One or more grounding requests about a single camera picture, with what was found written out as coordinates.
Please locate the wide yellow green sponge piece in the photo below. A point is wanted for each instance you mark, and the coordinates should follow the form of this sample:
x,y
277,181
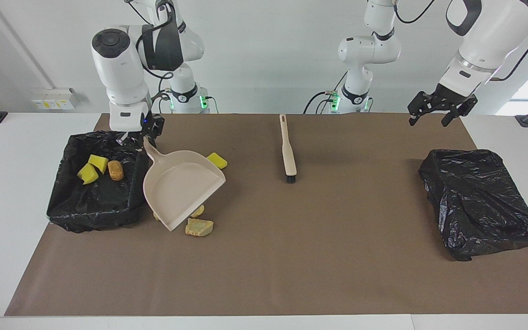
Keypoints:
x,y
88,174

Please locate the covered black plastic bag bin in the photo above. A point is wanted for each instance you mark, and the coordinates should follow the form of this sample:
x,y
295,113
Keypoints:
x,y
479,201

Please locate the beige hand brush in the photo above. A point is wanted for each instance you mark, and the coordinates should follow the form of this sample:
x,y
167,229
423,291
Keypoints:
x,y
287,151

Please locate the brown nugget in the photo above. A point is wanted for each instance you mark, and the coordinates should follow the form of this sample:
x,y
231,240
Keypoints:
x,y
116,170

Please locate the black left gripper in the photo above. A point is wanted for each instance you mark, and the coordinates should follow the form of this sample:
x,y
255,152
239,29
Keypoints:
x,y
456,98

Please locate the narrow yellow green sponge piece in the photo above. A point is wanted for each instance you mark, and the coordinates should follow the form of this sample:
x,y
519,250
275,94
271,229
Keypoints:
x,y
98,162

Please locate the white wall power outlet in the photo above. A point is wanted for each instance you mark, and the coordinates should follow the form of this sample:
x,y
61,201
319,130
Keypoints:
x,y
55,98

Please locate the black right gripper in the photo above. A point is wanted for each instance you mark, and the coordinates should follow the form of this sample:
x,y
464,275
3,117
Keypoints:
x,y
153,126

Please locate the lumpy yellow sponge piece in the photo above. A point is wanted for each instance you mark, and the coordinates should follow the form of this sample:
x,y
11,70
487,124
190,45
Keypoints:
x,y
219,160

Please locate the pink plastic dustpan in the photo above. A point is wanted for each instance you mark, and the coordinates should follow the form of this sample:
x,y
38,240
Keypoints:
x,y
181,183

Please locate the open bin with black liner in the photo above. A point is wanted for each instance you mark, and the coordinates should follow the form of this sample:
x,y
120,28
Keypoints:
x,y
85,206

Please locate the brown table mat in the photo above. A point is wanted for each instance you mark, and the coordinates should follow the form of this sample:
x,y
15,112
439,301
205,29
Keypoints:
x,y
264,284

